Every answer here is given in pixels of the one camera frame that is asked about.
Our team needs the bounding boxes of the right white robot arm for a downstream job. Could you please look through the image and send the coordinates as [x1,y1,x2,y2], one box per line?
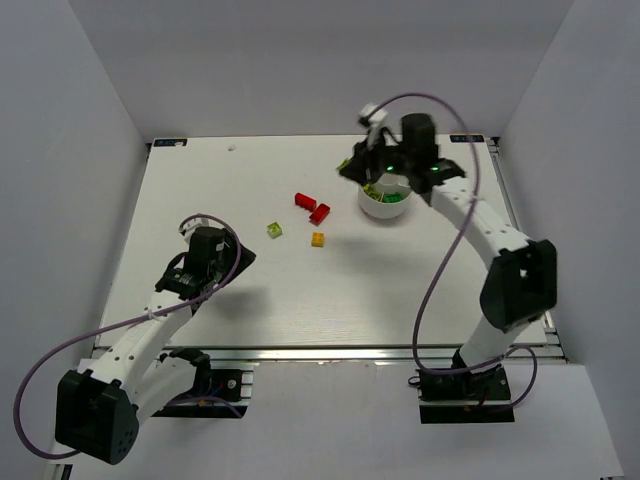
[339,112,557,375]

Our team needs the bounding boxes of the right blue corner sticker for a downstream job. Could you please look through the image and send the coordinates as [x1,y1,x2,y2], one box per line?
[449,134,485,143]

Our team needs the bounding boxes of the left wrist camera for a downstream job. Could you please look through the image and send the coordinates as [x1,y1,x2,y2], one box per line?
[178,216,209,242]

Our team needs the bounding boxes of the white round divided container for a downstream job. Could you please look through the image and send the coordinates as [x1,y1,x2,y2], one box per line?
[358,173,412,220]

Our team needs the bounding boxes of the red square lego brick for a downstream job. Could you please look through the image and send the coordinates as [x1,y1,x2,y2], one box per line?
[309,203,330,225]

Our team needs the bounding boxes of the dark green lego brick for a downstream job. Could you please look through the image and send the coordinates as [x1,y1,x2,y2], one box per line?
[383,193,404,203]

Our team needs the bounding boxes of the red long lego brick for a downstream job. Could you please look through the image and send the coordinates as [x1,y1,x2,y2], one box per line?
[294,192,317,212]

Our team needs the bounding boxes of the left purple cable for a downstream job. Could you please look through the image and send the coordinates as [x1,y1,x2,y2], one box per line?
[13,213,243,460]

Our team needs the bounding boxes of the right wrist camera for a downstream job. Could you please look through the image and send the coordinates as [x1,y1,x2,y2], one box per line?
[358,103,387,149]

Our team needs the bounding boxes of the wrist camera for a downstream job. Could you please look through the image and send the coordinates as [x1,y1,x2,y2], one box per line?
[178,216,209,242]
[358,103,387,149]

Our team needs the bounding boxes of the blue corner sticker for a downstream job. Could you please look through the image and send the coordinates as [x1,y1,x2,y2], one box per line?
[449,134,485,143]
[152,138,188,148]

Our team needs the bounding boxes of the light green small lego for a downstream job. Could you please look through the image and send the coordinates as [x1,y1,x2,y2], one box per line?
[267,222,283,239]

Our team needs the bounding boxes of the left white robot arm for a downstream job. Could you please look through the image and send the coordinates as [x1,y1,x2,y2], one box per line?
[54,226,256,465]

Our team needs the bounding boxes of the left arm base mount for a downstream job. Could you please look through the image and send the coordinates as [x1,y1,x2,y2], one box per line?
[154,348,248,419]

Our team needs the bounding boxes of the light green long lego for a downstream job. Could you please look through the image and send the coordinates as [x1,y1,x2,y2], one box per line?
[337,159,350,171]

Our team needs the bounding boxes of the left blue corner sticker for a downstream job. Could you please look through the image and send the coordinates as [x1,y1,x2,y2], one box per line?
[152,138,188,148]

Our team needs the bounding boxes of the orange square lego brick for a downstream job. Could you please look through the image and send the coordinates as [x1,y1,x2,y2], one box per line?
[311,232,325,248]

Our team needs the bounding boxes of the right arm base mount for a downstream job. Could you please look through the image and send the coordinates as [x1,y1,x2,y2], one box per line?
[408,365,515,425]

